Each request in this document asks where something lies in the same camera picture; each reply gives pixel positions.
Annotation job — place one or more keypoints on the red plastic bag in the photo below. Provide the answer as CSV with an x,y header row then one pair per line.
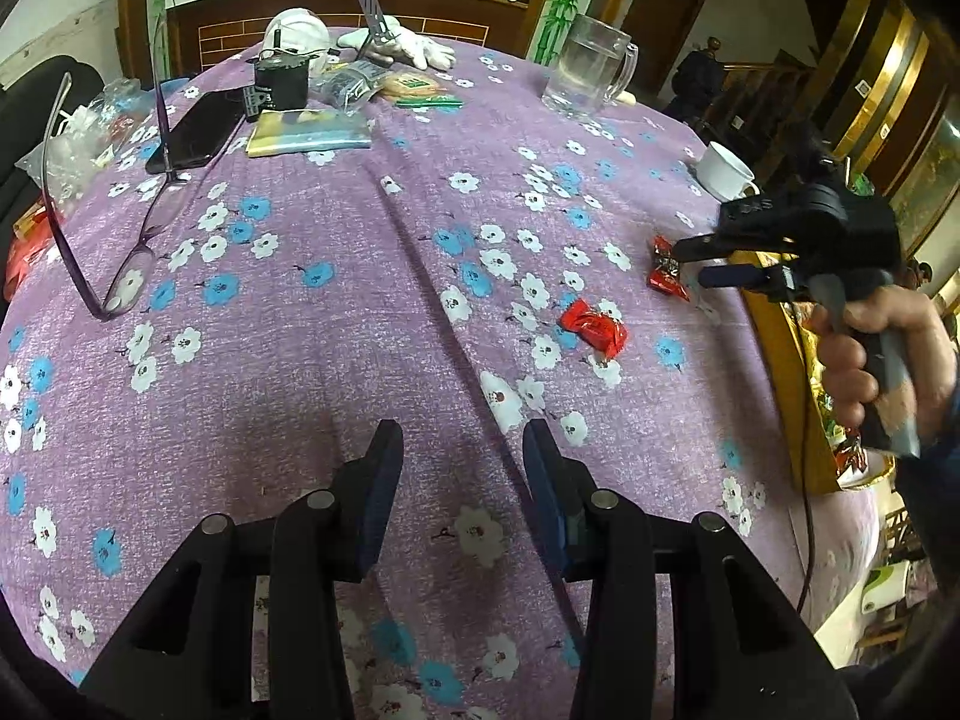
x,y
26,247

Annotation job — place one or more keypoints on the red candy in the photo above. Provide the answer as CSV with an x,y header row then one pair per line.
x,y
670,270
592,326

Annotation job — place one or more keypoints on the black smartphone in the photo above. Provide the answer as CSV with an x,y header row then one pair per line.
x,y
199,131

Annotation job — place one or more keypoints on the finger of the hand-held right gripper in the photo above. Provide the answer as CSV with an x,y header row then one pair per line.
x,y
731,275
705,246

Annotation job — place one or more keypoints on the round cracker packet green edge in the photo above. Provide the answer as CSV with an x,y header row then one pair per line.
x,y
416,86

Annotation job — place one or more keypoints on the clear zip bag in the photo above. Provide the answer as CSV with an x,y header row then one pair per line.
x,y
349,82

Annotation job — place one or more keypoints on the purple eyeglasses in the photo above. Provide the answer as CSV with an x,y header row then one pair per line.
x,y
127,281

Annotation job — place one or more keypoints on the white cup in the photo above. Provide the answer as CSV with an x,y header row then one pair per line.
x,y
724,169

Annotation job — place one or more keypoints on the purple phone stand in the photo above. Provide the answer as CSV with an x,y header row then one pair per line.
x,y
375,11

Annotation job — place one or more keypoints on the small black box device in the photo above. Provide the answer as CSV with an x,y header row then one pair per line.
x,y
281,82

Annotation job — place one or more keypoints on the brown wooden door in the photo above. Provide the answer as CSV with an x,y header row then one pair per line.
x,y
664,15

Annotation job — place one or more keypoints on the person's right forearm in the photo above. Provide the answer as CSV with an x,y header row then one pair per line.
x,y
937,525

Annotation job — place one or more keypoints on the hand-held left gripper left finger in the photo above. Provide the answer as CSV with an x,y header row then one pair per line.
x,y
379,510

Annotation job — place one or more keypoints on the white bowl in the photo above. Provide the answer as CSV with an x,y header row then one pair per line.
x,y
296,34

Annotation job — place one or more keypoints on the glass mug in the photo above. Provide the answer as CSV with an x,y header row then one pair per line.
x,y
589,64

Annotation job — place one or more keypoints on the person's right hand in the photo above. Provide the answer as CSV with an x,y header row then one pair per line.
x,y
847,375

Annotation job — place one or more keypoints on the white glove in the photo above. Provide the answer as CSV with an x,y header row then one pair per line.
x,y
409,45

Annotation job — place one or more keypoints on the yellow blue tissue pack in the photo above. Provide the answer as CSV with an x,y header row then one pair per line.
x,y
307,131

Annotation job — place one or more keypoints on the black chair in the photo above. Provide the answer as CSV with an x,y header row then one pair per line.
x,y
37,90

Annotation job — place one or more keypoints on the wooden stair railing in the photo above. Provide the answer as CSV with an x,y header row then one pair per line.
x,y
765,97

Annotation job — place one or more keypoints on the gold framed cabinet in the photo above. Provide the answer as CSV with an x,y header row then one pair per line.
x,y
885,75

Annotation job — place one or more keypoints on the clear plastic bag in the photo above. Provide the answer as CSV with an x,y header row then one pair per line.
x,y
75,142

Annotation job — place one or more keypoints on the yellow cardboard box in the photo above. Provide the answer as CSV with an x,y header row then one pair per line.
x,y
780,360

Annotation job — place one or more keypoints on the green white bag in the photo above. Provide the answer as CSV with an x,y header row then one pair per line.
x,y
885,589

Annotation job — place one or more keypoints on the wooden glass cabinet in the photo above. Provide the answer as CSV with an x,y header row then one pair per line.
x,y
337,26

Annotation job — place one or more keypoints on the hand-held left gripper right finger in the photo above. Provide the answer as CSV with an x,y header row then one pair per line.
x,y
551,517

